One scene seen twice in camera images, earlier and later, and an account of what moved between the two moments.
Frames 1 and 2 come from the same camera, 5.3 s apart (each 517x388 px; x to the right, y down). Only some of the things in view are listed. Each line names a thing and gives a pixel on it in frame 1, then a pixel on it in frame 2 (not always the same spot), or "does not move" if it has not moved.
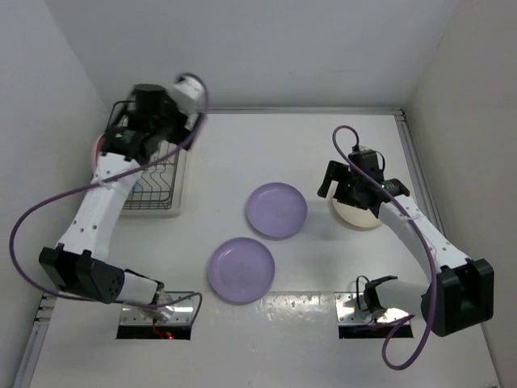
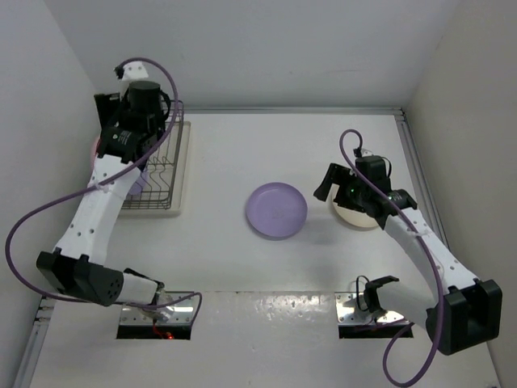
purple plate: [241, 270] -> [141, 179]
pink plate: [98, 149] does not move
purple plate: [276, 211] does not move
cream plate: [355, 215] does not move
